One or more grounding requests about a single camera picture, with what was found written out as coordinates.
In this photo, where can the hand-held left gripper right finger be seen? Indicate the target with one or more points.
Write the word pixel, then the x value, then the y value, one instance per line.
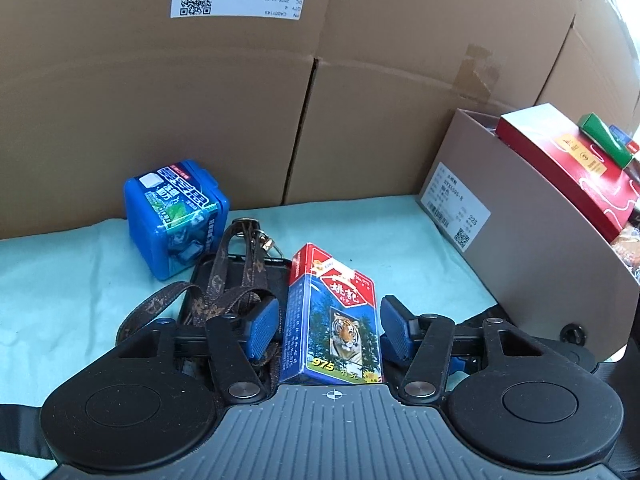
pixel 397 327

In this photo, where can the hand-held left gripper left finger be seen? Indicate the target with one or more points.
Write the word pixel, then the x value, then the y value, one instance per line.
pixel 262 327

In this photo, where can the blue tiger playing card box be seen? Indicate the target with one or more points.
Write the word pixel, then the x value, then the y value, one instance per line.
pixel 330 320

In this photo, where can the blue plastic gum container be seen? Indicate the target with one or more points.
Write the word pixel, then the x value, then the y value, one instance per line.
pixel 170 210

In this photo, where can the grey shoe box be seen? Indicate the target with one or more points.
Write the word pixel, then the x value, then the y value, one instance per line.
pixel 530 260

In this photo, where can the teal cloth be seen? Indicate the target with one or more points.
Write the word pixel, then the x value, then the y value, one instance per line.
pixel 65 285

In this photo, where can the large brown cardboard box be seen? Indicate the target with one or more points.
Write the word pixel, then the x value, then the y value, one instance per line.
pixel 250 110

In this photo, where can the red and white gift box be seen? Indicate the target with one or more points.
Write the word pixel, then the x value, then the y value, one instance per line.
pixel 560 150

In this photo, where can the orange snack packet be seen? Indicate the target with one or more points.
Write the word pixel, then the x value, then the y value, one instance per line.
pixel 627 255

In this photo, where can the small green box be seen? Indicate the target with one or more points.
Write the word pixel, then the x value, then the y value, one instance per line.
pixel 602 137

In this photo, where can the small blue box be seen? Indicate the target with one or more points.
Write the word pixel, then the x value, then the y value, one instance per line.
pixel 621 134

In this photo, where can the small red box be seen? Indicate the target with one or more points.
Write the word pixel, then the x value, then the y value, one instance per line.
pixel 634 146

